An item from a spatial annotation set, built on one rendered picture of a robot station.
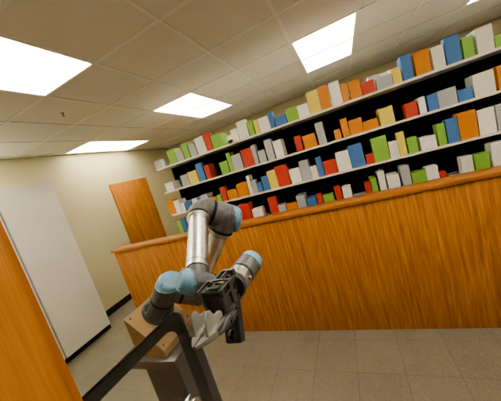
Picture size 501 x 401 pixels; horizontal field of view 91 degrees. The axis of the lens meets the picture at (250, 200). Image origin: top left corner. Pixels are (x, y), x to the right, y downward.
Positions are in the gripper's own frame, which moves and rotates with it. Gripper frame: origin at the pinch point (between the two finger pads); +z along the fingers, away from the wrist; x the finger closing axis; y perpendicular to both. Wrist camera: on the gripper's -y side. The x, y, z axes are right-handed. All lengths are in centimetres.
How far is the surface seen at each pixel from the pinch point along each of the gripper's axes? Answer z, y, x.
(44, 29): -69, 133, -94
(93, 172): -271, 99, -361
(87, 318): -151, -97, -316
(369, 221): -164, -36, 41
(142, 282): -165, -62, -213
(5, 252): 22.3, 31.0, 2.8
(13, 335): 24.3, 23.2, 2.8
